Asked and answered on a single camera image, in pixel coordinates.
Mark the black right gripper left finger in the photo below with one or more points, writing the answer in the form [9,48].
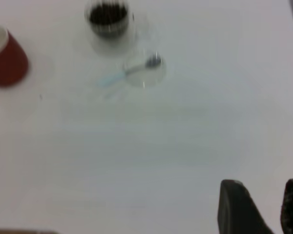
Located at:
[239,209]

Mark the red ceramic mug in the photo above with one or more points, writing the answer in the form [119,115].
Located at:
[8,65]

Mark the clear glass cup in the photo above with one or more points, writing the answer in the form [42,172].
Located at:
[136,26]

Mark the dark coffee beans pile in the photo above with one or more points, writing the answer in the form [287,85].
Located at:
[107,18]

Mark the small clear glass dish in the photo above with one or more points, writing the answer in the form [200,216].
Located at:
[149,78]

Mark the clear glass saucer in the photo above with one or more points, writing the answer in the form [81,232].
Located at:
[112,47]

